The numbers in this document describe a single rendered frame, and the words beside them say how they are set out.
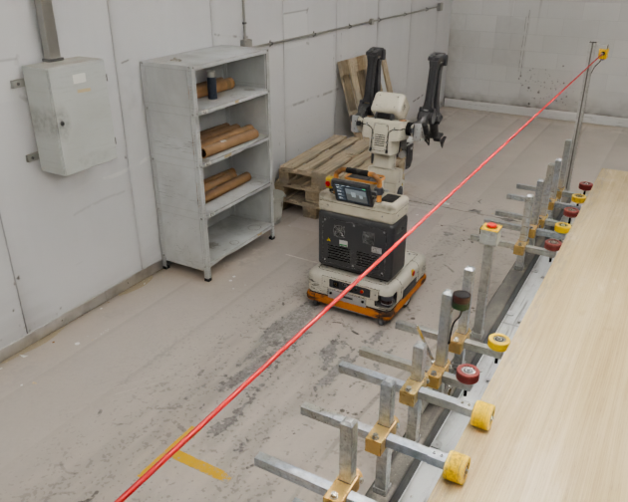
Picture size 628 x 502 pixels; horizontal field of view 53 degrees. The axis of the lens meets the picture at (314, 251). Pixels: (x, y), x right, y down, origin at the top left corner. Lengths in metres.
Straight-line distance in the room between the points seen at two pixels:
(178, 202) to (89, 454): 1.97
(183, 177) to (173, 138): 0.27
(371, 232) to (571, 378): 1.97
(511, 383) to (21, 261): 2.92
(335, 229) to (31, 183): 1.86
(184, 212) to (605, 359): 3.07
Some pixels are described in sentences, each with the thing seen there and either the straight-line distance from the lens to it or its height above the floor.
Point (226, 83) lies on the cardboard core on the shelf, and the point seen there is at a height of 1.32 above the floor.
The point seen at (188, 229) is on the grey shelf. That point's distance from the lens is 4.69.
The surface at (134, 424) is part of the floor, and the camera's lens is 3.55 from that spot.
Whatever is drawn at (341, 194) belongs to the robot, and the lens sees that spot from 3.98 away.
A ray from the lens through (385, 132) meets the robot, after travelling 4.16.
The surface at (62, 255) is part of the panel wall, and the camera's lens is 4.33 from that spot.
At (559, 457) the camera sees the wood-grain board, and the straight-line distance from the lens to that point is 2.07.
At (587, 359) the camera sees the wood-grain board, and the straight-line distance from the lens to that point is 2.52.
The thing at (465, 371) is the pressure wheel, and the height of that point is 0.90.
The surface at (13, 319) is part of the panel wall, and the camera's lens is 4.23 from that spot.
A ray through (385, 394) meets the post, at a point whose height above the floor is 1.08.
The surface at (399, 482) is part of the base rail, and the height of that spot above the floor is 0.70.
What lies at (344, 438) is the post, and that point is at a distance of 1.68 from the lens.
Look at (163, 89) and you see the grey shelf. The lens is 4.46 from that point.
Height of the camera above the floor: 2.24
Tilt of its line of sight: 26 degrees down
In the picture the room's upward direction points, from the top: straight up
